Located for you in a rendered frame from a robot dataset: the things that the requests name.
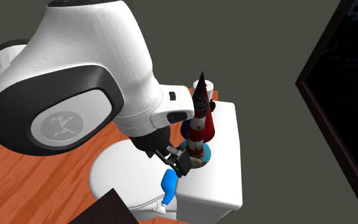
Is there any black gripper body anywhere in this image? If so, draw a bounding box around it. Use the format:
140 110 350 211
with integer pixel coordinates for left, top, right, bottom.
128 125 172 159

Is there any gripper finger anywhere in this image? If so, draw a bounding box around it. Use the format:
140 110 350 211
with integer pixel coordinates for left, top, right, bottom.
153 149 186 179
165 145 194 174

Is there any blue white doll figure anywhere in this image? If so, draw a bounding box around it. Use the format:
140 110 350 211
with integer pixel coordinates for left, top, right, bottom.
155 168 180 216

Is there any red white lighthouse figure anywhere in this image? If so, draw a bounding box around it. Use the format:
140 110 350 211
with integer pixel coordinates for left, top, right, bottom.
178 71 212 170

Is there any red cone purple figure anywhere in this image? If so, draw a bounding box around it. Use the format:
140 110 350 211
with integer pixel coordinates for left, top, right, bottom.
180 99 217 143

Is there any white toilet paper roll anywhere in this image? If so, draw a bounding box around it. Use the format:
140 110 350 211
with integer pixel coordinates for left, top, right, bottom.
192 80 214 102

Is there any dark framed window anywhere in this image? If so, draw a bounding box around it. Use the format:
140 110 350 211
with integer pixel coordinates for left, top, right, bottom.
294 0 358 224

